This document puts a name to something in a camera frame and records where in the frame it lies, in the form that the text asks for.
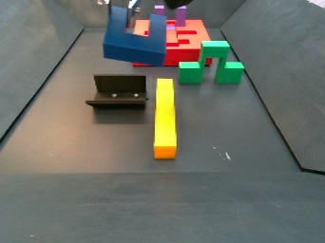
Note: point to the purple U-shaped block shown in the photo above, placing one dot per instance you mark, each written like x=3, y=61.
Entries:
x=181, y=16

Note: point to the yellow long bar block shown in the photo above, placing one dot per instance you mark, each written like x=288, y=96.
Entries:
x=165, y=138

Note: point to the green arch-shaped block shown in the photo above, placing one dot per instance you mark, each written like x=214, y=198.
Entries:
x=228, y=71

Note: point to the black angled fixture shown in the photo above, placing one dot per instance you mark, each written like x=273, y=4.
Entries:
x=119, y=90

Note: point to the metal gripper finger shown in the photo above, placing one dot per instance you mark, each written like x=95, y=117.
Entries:
x=133, y=12

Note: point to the red base block with recesses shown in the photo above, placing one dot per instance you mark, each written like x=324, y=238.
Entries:
x=183, y=41

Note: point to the blue U-shaped block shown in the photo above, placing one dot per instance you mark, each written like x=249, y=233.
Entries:
x=133, y=48

